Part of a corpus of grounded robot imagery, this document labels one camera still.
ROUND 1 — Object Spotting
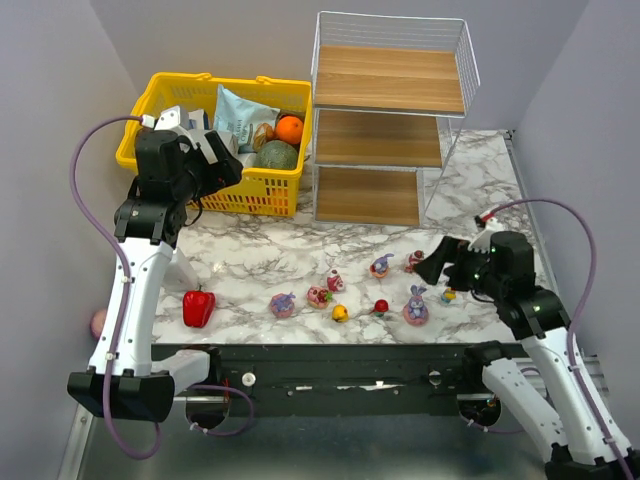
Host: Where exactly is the large purple bunny toy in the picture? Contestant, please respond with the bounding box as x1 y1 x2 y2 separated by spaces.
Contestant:
403 285 429 326

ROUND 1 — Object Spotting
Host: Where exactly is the red cherry toy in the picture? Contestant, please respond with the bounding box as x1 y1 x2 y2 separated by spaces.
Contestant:
371 299 389 318

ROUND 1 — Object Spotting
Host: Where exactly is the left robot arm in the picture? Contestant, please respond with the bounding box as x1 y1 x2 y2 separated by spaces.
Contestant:
67 130 242 423

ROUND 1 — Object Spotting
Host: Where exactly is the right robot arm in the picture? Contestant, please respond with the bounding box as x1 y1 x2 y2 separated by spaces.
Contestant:
414 230 639 479

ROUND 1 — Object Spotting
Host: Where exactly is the yellow blue duck toy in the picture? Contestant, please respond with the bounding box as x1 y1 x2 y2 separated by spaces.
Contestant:
440 288 457 304

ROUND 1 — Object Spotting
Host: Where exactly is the red white figure toy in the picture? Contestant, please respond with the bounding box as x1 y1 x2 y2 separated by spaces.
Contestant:
404 250 424 273

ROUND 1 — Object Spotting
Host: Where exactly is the white can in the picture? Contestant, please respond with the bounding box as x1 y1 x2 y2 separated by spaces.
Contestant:
237 152 257 169

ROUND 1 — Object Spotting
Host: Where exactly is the white blue box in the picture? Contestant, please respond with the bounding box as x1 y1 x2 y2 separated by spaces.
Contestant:
187 109 211 130

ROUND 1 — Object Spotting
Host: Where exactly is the yellow plastic basket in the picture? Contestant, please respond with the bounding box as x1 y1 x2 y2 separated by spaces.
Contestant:
131 72 312 217

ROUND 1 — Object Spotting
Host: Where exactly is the blue snack bag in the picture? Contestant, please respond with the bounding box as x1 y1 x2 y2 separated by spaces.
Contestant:
213 85 280 153

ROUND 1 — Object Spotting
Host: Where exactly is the brown onion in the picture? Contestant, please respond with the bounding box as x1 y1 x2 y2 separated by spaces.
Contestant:
252 122 277 152

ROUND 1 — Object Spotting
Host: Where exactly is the green melon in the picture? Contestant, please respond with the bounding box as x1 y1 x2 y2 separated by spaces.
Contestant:
254 140 298 170

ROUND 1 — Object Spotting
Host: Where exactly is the white plastic bottle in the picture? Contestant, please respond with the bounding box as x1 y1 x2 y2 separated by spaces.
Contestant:
163 248 200 292

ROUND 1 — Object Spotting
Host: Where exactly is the orange fruit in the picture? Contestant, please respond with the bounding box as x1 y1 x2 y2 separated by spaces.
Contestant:
274 115 304 145

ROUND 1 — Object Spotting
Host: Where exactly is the red bell pepper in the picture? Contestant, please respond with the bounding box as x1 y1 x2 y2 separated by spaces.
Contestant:
182 290 216 328

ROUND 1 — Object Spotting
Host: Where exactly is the pink bear toy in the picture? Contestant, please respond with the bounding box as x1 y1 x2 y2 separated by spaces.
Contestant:
327 269 345 293

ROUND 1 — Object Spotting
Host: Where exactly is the pink ball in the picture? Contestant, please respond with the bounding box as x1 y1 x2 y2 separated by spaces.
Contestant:
89 309 107 340

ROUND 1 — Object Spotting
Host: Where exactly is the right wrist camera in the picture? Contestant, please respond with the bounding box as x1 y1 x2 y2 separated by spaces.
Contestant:
468 213 505 254

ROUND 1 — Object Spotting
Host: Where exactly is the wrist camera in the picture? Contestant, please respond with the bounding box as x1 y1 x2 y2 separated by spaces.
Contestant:
468 213 505 254
154 105 209 149

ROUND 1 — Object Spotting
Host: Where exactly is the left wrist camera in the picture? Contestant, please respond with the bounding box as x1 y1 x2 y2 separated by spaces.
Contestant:
154 105 209 149

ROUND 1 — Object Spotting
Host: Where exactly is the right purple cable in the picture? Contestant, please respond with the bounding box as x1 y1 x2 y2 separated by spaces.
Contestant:
492 198 636 480

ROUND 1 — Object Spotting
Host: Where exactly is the purple cable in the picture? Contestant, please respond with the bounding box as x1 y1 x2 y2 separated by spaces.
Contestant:
69 115 164 460
492 198 636 480

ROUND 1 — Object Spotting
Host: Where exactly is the white wire wooden shelf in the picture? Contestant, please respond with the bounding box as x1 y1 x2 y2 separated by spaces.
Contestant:
311 11 480 226

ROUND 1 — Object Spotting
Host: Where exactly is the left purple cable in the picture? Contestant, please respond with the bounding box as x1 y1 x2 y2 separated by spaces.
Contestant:
69 115 164 460

